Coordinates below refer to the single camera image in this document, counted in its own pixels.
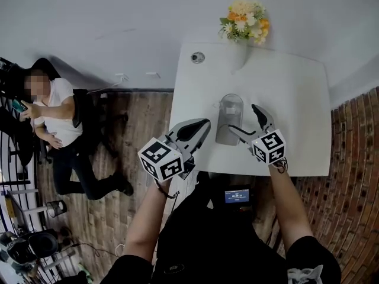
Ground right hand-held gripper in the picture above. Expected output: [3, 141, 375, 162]
[227, 104, 287, 166]

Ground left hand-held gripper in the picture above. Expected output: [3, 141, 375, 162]
[137, 118, 211, 183]

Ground grey rectangular block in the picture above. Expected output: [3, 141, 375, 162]
[215, 99, 243, 146]

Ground person's left forearm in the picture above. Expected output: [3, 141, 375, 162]
[122, 180, 172, 262]

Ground person's right forearm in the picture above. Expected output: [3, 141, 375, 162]
[268, 163, 314, 251]

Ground white table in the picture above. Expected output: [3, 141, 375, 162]
[168, 42, 332, 177]

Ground small black screen device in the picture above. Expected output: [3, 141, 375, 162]
[223, 185, 254, 211]

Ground white vase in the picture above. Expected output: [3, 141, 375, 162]
[230, 39, 249, 75]

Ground yellow and white flower bouquet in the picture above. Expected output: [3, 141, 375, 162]
[219, 0, 271, 46]

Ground black office chair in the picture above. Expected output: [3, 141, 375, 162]
[29, 57, 131, 165]

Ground person's black clothing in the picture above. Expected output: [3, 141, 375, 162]
[99, 172, 343, 284]

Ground green phone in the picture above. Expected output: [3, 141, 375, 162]
[11, 99, 29, 113]

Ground black metal railing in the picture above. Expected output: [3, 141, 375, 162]
[0, 56, 39, 186]

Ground black helmet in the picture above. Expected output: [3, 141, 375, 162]
[0, 228, 62, 266]

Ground black wrist strap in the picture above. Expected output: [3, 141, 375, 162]
[155, 179, 181, 199]

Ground black wire waste bin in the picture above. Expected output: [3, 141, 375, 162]
[46, 199, 68, 218]

